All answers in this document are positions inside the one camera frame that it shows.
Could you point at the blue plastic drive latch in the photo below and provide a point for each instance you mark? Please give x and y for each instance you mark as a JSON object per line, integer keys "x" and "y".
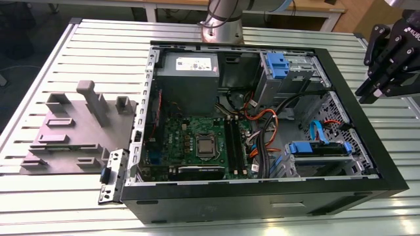
{"x": 278, "y": 66}

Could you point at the wooden cabinet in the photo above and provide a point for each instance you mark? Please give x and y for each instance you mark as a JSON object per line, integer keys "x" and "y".
{"x": 367, "y": 19}

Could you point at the black graphics card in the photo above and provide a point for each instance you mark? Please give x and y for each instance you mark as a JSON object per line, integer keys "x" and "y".
{"x": 196, "y": 172}

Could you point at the black open PC case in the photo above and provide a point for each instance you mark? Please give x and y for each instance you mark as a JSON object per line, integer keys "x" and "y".
{"x": 230, "y": 204}

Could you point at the wooden desk white frame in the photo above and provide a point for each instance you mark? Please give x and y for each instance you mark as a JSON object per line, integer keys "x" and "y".
{"x": 311, "y": 11}

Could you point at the CPU socket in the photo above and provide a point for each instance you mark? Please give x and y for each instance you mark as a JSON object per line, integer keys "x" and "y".
{"x": 196, "y": 157}

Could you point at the silver CPU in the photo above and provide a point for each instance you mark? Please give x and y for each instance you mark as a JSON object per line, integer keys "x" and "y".
{"x": 206, "y": 147}

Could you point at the grey metal drive cage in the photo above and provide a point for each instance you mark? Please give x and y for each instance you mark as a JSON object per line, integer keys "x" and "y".
{"x": 272, "y": 88}

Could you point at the green RAM stick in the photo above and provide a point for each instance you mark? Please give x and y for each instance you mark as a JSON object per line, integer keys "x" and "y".
{"x": 62, "y": 148}

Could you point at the grey parts rack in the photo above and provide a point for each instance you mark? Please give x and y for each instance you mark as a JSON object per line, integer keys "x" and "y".
{"x": 82, "y": 137}

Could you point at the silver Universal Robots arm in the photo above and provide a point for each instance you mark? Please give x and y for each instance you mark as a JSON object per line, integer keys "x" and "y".
{"x": 223, "y": 29}

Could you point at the green motherboard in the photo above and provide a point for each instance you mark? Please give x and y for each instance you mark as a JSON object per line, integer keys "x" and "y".
{"x": 214, "y": 123}

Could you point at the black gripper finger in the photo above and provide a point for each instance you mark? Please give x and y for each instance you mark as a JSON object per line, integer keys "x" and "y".
{"x": 403, "y": 83}
{"x": 378, "y": 49}

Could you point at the grey power supply unit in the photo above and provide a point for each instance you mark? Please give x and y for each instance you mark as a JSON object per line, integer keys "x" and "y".
{"x": 187, "y": 93}

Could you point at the metal slot bracket blue latch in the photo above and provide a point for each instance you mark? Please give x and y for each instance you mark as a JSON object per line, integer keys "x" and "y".
{"x": 118, "y": 172}

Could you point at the black RAM slot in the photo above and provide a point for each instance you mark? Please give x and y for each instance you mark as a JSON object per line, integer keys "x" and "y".
{"x": 231, "y": 145}
{"x": 239, "y": 145}
{"x": 235, "y": 145}

